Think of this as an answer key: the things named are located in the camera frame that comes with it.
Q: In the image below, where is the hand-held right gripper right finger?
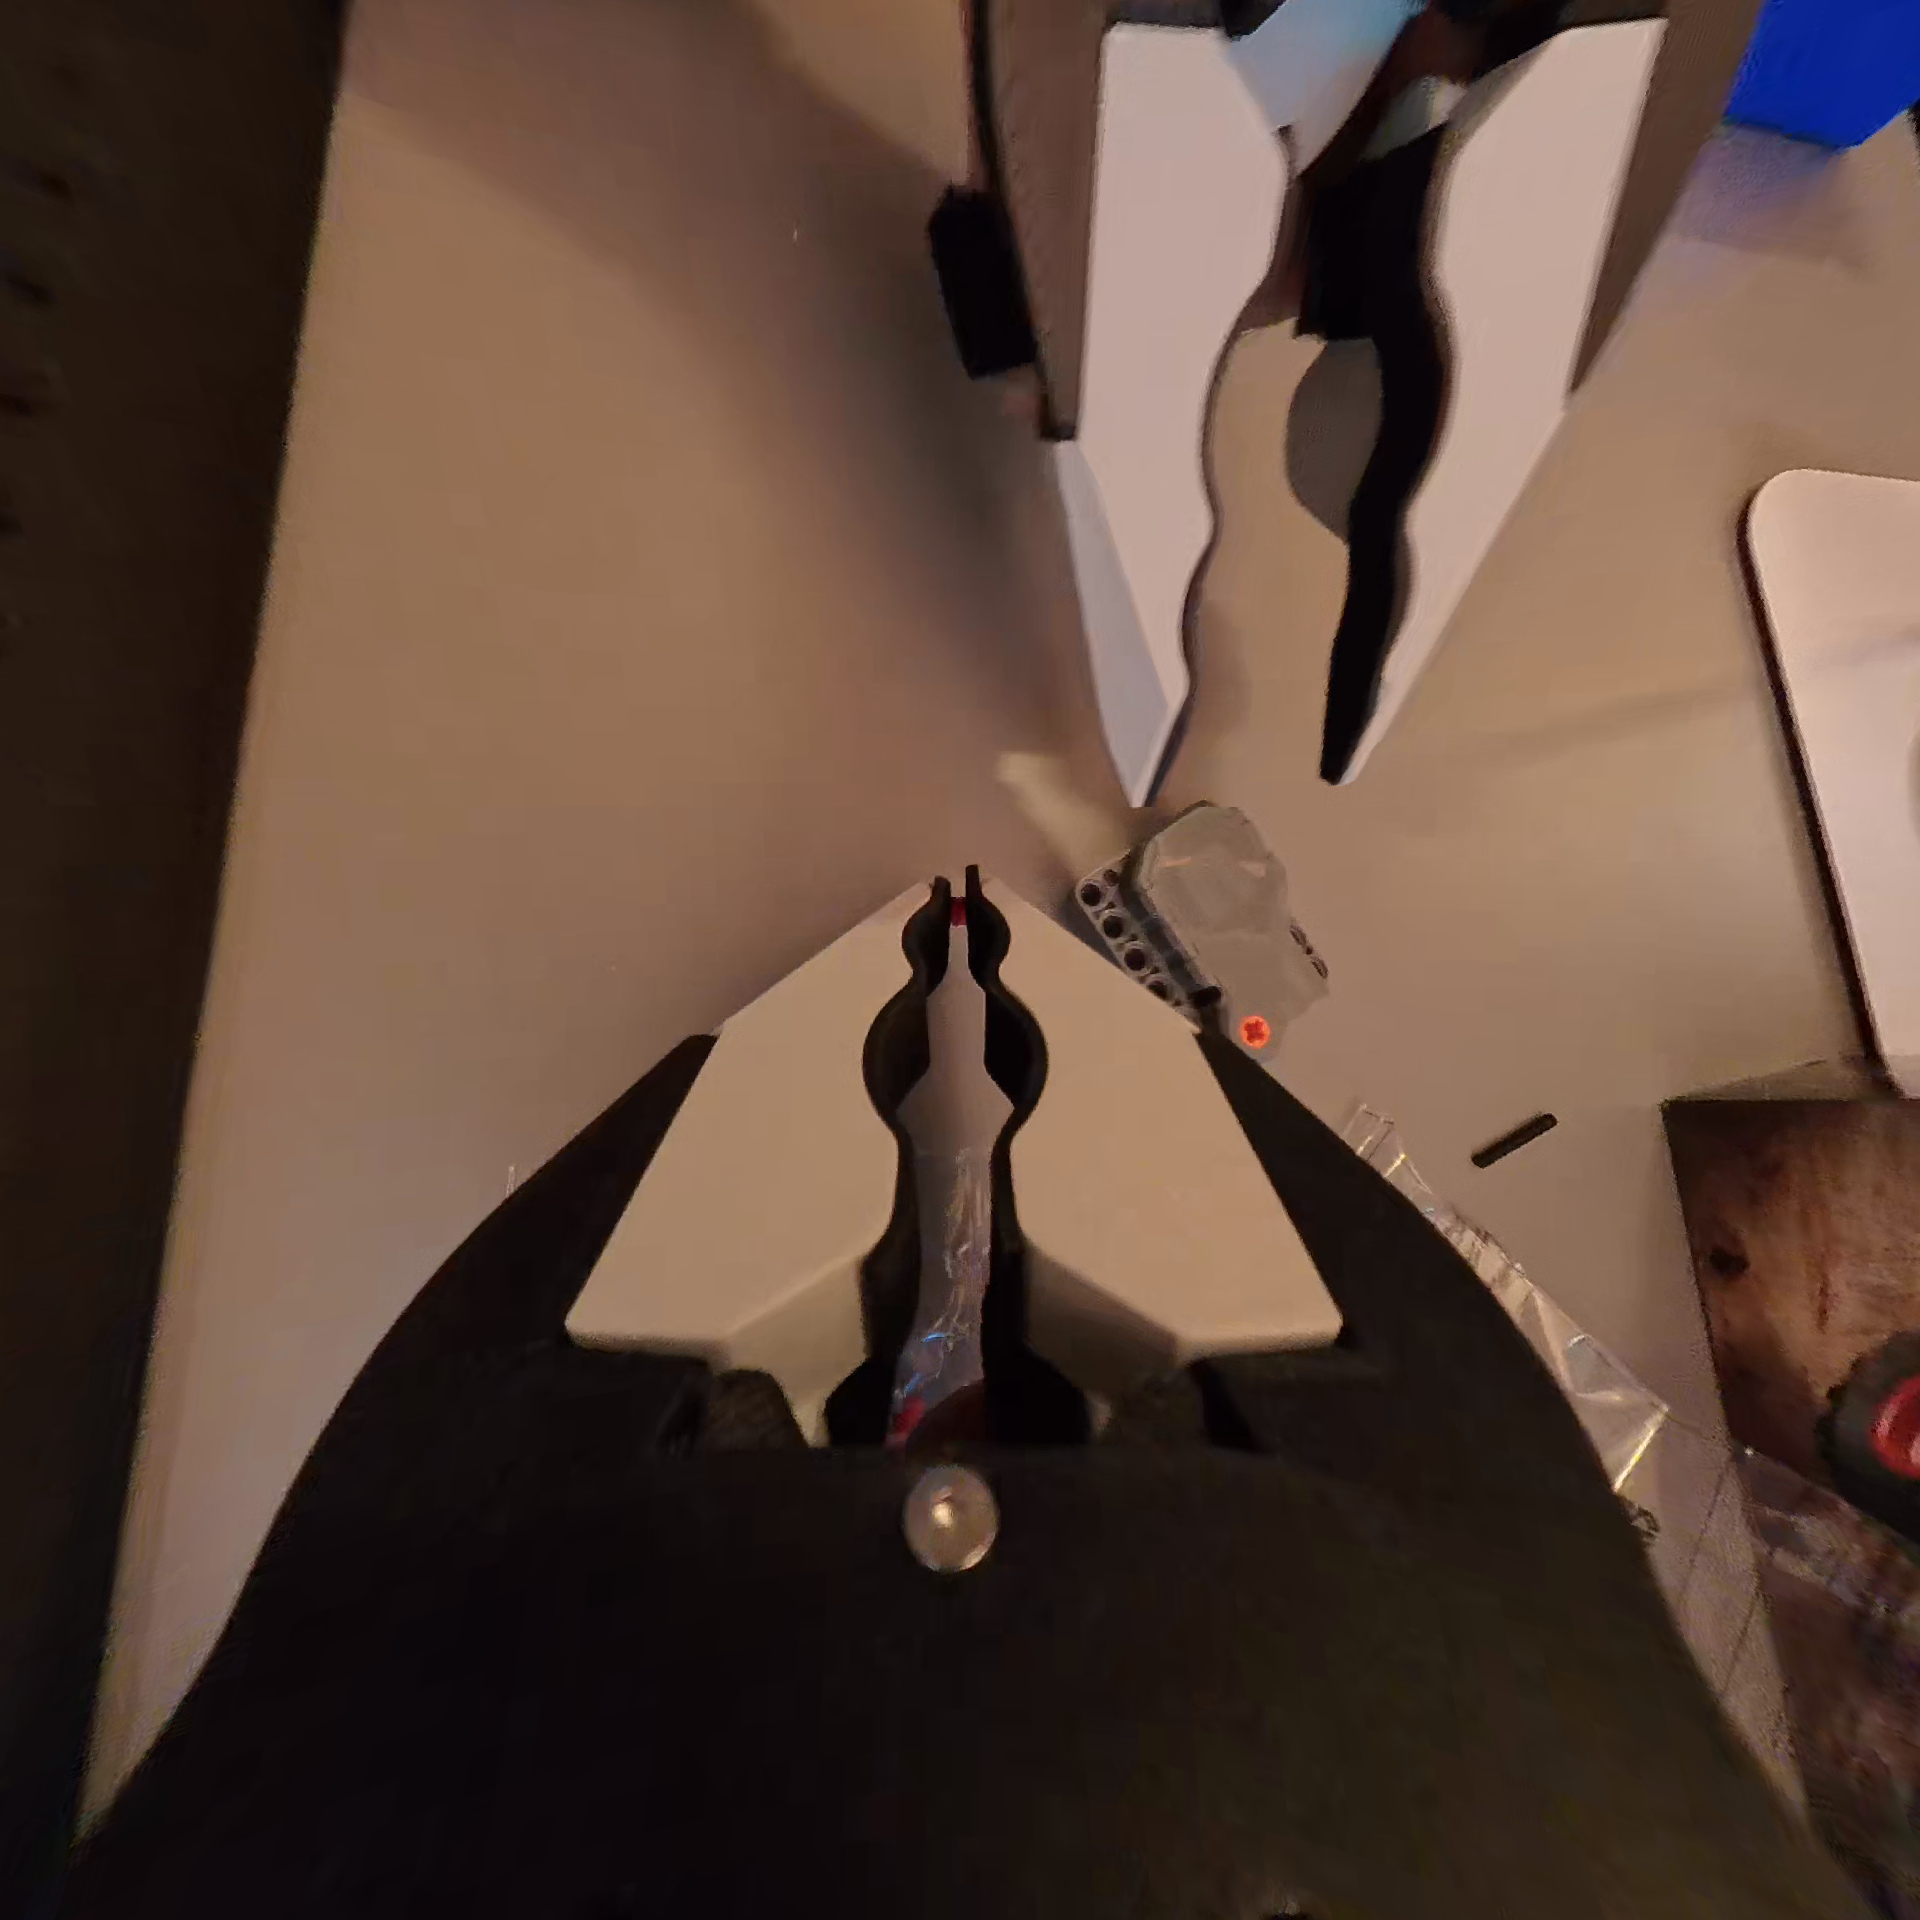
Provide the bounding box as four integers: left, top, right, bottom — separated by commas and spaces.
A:
965, 862, 1349, 1453

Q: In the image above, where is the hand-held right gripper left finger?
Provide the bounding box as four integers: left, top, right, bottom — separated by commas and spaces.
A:
562, 874, 950, 1453

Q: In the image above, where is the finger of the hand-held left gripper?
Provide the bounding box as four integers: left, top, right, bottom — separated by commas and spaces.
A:
1050, 23, 1300, 812
1294, 15, 1671, 786

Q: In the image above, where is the grey toy motor block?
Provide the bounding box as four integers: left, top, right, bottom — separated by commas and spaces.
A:
1073, 802, 1332, 1063

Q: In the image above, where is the grey desk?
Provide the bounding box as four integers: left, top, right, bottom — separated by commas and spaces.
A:
75, 0, 1920, 1920

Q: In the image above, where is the blue plastic bin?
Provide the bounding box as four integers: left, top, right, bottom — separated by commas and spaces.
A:
1722, 0, 1920, 153

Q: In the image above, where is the clear bag of mixed parts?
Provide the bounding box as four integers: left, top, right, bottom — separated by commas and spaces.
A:
1339, 1103, 1674, 1541

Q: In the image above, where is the white monitor stand base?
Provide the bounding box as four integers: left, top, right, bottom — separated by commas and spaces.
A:
1741, 469, 1920, 1099

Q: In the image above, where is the toy truck set box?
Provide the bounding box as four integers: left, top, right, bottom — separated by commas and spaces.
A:
1663, 1058, 1920, 1920

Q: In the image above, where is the dark perforated mat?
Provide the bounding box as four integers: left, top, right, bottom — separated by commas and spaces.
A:
0, 0, 351, 1920

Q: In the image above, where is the crumpled clear plastic bag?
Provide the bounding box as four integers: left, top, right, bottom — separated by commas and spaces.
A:
1613, 1410, 1920, 1920

